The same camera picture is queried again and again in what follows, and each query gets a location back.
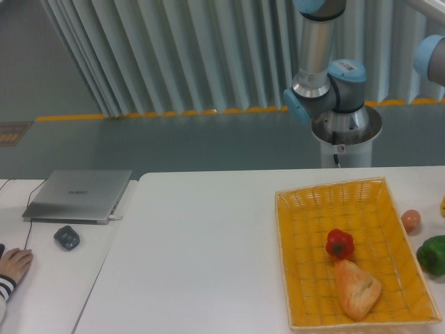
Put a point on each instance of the person's hand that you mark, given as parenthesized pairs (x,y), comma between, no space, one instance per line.
(15,263)

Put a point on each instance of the red bell pepper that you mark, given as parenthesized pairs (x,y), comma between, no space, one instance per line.
(340,244)

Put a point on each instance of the striped sleeve forearm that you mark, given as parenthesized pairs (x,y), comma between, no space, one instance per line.
(7,286)

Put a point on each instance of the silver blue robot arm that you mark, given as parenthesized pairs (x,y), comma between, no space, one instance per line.
(314,52)

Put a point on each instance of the yellow woven basket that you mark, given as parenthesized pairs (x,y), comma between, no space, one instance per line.
(366,210)

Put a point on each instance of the dark grey small device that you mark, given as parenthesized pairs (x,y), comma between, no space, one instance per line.
(67,238)

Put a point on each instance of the silver closed laptop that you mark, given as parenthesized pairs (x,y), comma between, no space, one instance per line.
(78,196)

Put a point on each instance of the white pleated curtain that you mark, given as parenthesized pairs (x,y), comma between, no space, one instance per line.
(179,56)

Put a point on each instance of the brown egg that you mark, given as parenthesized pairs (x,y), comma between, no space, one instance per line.
(411,220)

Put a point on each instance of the green bell pepper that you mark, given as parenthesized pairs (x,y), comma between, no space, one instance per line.
(431,255)

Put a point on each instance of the yellow object at edge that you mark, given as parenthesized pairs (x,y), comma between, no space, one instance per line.
(442,207)

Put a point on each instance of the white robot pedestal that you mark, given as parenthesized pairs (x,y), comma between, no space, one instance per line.
(346,156)

